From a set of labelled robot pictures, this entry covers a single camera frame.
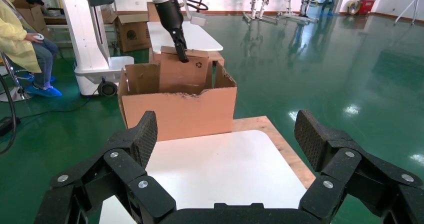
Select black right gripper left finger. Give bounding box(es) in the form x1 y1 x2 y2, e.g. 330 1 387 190
34 110 177 224

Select white tripod stand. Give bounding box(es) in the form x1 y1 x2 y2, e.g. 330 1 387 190
393 0 424 27

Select yellow round fan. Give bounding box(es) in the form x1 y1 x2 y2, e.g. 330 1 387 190
346 0 362 16

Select white side table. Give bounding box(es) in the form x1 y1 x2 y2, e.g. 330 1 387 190
147 2 224 54

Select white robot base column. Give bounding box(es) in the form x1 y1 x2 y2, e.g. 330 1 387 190
54 0 135 98

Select open cardboard box with hole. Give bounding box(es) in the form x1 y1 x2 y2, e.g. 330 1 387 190
113 12 152 53

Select thin black floor cable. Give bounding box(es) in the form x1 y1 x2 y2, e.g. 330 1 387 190
19 87 101 121

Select thick black hoop cable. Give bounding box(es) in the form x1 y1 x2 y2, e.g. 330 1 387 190
0 73 18 156

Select stacked cardboard boxes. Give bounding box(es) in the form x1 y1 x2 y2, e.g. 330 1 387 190
12 0 51 40

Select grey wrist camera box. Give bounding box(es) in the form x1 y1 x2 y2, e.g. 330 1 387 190
190 11 207 27

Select black power adapter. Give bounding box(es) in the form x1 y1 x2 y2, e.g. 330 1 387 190
0 116 21 138

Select person in yellow coat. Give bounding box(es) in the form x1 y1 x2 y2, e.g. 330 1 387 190
0 0 63 98

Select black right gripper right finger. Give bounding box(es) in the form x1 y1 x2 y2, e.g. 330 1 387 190
294 109 424 224

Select chrome stool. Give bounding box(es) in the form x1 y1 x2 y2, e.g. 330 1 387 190
0 51 33 103

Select silver camera mount bracket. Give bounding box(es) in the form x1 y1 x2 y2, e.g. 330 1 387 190
174 0 200 18

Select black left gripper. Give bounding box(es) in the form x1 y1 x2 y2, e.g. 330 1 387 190
154 0 190 64

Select humanoid robot on stand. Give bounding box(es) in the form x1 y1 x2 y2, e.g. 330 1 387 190
242 0 280 26
277 0 323 25

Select red bin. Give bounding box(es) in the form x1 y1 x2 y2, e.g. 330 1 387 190
357 0 377 16

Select large torn cardboard box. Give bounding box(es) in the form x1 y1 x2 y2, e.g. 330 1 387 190
117 51 239 143

